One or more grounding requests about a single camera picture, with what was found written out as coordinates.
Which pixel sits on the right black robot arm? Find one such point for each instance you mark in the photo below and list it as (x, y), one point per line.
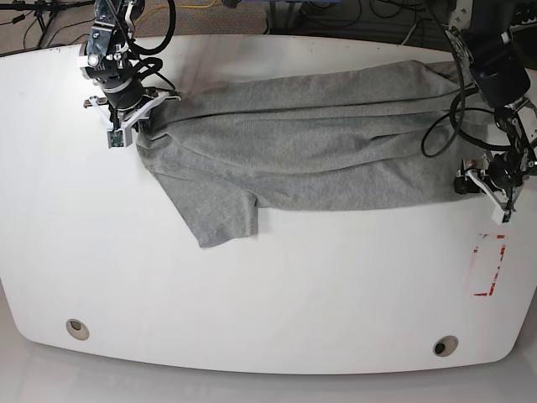
(128, 74)

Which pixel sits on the left table cable grommet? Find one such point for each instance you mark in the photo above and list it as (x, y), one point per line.
(77, 330)

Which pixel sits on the right table cable grommet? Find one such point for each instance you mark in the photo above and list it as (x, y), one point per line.
(445, 346)

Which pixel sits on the right gripper body with white bracket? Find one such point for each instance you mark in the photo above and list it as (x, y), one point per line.
(124, 106)

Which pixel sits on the red tape rectangle marking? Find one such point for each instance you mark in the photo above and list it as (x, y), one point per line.
(486, 263)

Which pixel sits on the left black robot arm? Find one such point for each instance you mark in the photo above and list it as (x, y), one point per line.
(481, 33)

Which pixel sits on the left gripper body with white bracket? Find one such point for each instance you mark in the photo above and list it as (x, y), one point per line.
(500, 178)

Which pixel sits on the table cable grommet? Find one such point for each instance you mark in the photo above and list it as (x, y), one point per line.
(77, 330)
(445, 346)

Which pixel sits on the grey T-shirt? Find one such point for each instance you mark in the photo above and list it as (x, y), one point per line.
(345, 141)

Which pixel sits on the black tripod stand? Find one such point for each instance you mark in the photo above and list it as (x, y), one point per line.
(44, 13)

